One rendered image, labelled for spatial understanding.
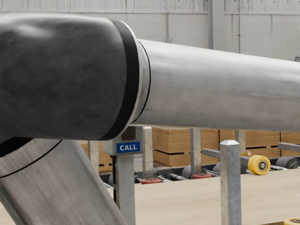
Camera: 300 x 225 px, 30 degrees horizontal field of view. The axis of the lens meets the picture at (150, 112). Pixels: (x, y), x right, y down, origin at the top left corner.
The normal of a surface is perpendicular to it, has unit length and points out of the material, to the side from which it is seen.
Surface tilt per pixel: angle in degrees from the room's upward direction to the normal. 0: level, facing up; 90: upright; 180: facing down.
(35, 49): 67
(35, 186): 105
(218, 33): 90
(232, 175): 90
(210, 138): 90
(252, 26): 90
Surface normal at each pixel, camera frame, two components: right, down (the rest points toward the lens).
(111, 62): 0.44, -0.22
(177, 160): 0.32, 0.04
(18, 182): -0.02, 0.38
